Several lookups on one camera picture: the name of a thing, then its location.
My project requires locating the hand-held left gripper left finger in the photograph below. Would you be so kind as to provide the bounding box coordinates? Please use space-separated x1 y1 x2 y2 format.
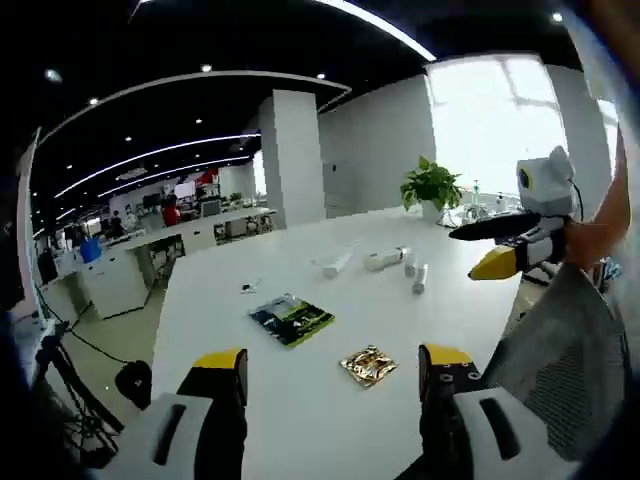
99 348 250 474

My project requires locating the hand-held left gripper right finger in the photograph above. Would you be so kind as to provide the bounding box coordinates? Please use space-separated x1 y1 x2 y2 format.
417 343 576 476

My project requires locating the gold foil packet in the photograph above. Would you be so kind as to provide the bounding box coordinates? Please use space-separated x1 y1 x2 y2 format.
338 343 400 390

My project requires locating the green and black packet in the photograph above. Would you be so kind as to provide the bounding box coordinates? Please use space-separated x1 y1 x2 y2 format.
248 293 335 350

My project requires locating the white skincare bottle red collar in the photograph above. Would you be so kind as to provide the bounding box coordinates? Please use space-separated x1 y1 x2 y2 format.
363 243 413 272

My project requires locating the white skincare tube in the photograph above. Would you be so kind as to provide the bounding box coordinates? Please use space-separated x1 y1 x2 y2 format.
310 249 355 279

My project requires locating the person's right hand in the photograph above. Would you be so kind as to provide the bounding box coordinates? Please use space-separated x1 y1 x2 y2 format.
563 218 609 274

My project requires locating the green potted plant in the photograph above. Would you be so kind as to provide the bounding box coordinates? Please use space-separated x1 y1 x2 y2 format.
399 155 464 221

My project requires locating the black chair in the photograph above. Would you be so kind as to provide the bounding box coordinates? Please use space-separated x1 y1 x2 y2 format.
114 360 153 410

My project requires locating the grey mesh office chair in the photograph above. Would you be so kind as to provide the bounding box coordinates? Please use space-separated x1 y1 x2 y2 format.
487 259 631 461

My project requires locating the black tripod stand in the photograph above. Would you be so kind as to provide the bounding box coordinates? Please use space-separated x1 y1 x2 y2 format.
32 332 126 454

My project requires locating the long white counter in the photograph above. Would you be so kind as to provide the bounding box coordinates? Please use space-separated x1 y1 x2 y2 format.
49 206 279 321

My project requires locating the blue bin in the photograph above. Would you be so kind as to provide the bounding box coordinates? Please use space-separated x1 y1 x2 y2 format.
79 238 104 264

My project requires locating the monitor on stand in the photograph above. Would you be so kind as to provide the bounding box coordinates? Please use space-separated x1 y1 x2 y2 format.
17 127 45 321

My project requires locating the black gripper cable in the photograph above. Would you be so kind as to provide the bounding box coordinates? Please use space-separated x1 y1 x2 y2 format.
568 177 585 221

